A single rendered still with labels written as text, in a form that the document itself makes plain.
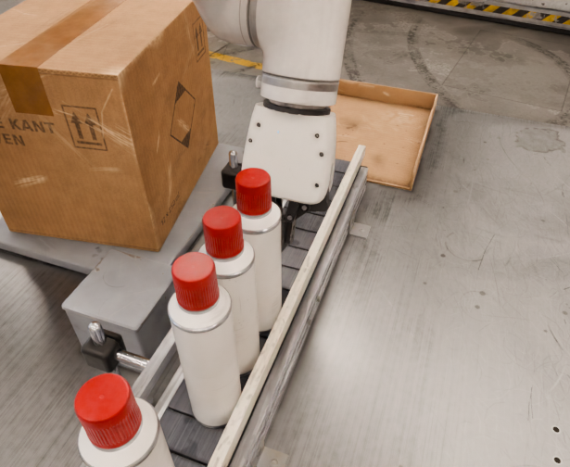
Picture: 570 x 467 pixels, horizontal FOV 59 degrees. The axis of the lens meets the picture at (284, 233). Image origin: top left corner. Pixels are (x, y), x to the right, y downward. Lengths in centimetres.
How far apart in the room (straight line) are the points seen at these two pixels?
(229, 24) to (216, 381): 35
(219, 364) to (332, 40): 33
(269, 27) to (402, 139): 54
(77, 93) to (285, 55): 25
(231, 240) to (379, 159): 57
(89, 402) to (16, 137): 46
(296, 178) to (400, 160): 43
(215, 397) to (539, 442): 35
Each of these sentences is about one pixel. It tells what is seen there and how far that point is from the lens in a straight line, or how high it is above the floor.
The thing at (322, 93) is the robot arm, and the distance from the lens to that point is 53.
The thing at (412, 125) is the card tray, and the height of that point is 83.
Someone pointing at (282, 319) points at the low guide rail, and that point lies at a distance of 56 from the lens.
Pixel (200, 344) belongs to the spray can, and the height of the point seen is 102.
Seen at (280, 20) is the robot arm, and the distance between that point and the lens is 53.
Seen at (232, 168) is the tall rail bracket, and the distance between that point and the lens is 68.
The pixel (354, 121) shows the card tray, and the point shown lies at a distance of 106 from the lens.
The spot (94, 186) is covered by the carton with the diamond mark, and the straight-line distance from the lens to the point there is 71.
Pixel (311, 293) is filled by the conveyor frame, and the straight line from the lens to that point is 63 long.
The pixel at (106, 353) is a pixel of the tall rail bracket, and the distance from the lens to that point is 49.
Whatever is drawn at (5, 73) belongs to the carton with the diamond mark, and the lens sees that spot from 67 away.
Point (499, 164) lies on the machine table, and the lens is 101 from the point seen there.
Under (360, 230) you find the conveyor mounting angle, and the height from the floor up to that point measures 83.
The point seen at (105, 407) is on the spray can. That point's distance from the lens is 32.
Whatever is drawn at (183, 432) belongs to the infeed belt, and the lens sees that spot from 54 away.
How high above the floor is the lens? 135
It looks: 42 degrees down
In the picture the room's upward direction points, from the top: straight up
